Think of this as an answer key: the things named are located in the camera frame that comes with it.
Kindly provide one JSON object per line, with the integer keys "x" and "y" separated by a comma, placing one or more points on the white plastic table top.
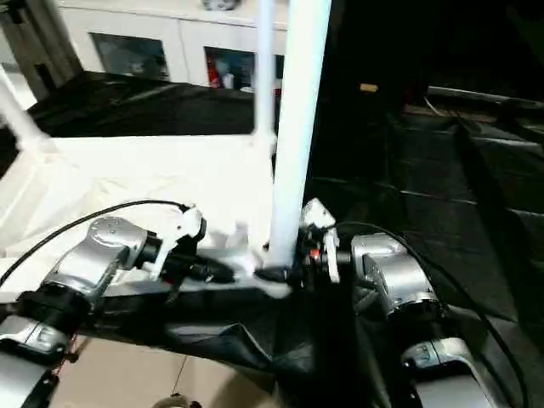
{"x": 127, "y": 170}

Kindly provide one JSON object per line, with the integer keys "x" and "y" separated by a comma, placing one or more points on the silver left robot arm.
{"x": 102, "y": 242}

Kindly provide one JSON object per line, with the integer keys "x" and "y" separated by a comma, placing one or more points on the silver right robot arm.
{"x": 399, "y": 272}

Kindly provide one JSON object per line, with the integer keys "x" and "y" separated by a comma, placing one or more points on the dark brown rounded object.
{"x": 174, "y": 401}

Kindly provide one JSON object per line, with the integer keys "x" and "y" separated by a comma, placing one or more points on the black glossy mat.
{"x": 446, "y": 170}

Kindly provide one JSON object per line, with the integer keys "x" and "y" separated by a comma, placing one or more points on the small yellow label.
{"x": 368, "y": 87}

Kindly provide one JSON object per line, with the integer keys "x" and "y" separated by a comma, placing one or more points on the small white cup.
{"x": 229, "y": 81}

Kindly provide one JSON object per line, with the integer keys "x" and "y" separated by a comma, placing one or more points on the red package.
{"x": 212, "y": 70}

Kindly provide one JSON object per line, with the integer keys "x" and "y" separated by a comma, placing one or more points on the black flat monitor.
{"x": 480, "y": 95}

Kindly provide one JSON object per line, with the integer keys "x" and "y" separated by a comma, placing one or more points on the white glass door cabinet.
{"x": 178, "y": 25}

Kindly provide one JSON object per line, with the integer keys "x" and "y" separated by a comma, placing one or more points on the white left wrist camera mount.
{"x": 187, "y": 225}

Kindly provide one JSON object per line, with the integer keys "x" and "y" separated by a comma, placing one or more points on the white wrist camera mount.
{"x": 316, "y": 212}
{"x": 187, "y": 225}

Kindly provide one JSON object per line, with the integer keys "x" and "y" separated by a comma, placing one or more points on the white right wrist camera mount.
{"x": 316, "y": 212}

